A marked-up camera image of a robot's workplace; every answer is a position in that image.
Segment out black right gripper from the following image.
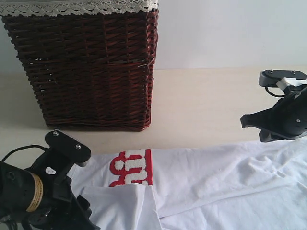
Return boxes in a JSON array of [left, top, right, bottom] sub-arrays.
[[240, 85, 307, 143]]

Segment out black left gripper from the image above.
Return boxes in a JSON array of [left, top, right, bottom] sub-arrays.
[[21, 148, 100, 230]]

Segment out white t-shirt with red lettering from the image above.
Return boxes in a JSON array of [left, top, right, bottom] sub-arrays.
[[69, 138, 307, 230]]

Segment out dark red wicker basket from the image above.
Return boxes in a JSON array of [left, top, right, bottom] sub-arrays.
[[1, 9, 159, 131]]

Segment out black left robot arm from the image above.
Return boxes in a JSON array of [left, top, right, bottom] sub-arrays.
[[0, 148, 99, 230]]

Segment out white lace cloth trim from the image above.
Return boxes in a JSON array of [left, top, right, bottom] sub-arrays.
[[0, 0, 158, 17]]

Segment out black cable loop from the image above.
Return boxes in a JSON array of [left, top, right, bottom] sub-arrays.
[[265, 86, 286, 98]]

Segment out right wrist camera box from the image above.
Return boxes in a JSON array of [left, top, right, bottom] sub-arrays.
[[258, 69, 307, 91]]

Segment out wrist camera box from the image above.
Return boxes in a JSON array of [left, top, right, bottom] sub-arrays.
[[258, 69, 307, 91], [45, 130, 91, 167]]

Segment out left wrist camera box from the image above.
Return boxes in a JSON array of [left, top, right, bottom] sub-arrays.
[[45, 130, 91, 167]]

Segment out thin black left cable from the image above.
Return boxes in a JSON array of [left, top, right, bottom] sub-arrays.
[[0, 145, 51, 163]]

